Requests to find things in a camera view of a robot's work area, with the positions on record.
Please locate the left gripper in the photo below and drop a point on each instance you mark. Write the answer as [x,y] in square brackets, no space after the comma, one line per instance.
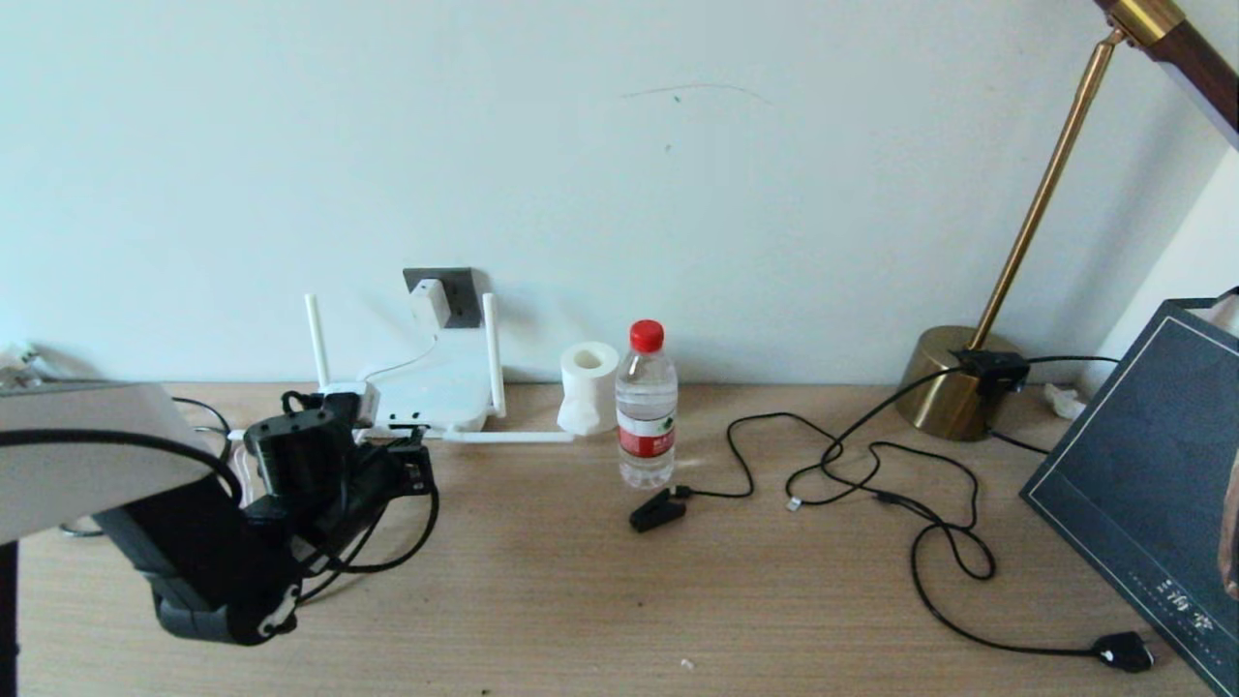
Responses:
[358,491]

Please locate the white router with antennas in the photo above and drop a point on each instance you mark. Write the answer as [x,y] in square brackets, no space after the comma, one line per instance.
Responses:
[445,397]

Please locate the white toilet paper roll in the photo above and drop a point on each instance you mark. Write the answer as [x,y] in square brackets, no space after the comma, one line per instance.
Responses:
[589,397]

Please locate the water bottle with red cap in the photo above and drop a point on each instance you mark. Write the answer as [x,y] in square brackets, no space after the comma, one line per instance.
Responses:
[647,407]

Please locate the clear plastic object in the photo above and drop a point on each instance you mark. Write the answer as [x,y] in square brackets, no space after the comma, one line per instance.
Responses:
[17,363]

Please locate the brass desk lamp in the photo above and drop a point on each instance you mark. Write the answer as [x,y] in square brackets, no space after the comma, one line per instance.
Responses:
[934,397]

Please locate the black inline adapter box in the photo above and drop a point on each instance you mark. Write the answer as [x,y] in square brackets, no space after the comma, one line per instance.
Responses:
[992,371]

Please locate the crumpled white tissue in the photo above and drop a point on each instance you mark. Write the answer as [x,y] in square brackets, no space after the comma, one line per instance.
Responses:
[1065,402]

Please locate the dark teal gift bag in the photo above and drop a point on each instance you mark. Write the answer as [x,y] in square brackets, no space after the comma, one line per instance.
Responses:
[1142,465]

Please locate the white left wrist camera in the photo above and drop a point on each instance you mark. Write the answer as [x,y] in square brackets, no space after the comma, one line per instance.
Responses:
[360,401]

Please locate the grey wall socket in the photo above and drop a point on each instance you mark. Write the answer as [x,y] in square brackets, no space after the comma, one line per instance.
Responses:
[467,290]

